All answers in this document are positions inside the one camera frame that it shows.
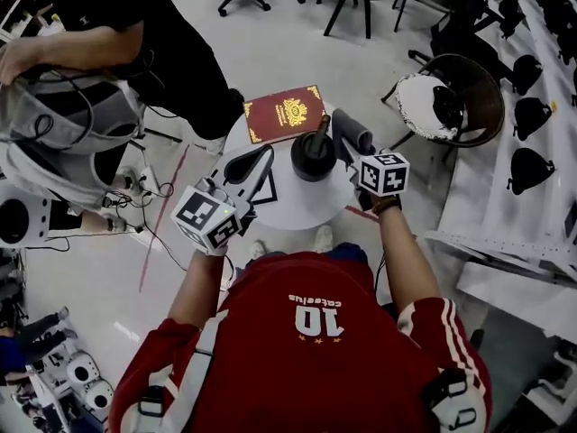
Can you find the person's red shirt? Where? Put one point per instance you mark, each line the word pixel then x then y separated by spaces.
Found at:
pixel 293 377

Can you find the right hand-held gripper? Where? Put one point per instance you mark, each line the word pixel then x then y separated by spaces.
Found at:
pixel 383 174

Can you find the dark wicker chair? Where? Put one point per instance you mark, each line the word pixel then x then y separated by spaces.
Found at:
pixel 489 102

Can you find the white body harness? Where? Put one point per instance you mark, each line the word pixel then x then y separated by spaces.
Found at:
pixel 203 363

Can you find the person's blue shorts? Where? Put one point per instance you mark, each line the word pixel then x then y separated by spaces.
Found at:
pixel 347 251

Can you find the person's left forearm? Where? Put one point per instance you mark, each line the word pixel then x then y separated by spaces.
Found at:
pixel 198 291

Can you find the person's right forearm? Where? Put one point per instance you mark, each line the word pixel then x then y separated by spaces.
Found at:
pixel 410 264

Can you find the black vase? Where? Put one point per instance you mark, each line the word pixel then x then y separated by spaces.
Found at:
pixel 311 169

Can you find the black picture frame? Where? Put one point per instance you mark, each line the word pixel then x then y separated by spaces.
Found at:
pixel 267 194

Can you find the white board panel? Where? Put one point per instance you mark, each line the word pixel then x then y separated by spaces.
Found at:
pixel 514 296

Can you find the white shelving rack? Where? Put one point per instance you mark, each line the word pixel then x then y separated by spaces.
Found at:
pixel 478 187

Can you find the person's white shoe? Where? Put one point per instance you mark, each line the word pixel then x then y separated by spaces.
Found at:
pixel 257 248
pixel 323 237

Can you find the person's white right shoe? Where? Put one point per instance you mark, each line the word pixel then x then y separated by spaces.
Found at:
pixel 323 237

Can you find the white round device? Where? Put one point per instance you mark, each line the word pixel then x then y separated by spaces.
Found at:
pixel 33 214
pixel 81 368
pixel 98 395

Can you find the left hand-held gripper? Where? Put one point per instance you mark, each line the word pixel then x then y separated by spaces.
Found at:
pixel 198 214

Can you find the white power strip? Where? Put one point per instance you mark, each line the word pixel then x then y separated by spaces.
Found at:
pixel 149 181

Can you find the person's right hand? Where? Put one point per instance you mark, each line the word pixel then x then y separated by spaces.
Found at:
pixel 369 199

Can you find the grey cloth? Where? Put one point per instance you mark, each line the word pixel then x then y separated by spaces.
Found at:
pixel 349 126

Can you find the white seat cushion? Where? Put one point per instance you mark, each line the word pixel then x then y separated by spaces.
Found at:
pixel 417 102

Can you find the white wristband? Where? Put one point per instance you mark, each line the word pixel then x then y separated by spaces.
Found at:
pixel 212 251

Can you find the round white side table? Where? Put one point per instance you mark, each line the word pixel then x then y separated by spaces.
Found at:
pixel 311 205

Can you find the red book with gold ornament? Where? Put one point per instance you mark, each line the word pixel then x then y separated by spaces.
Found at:
pixel 284 113

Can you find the row of black bags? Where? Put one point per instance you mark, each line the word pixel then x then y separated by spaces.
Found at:
pixel 527 169

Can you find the person's white left shoe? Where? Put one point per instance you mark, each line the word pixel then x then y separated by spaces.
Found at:
pixel 257 248

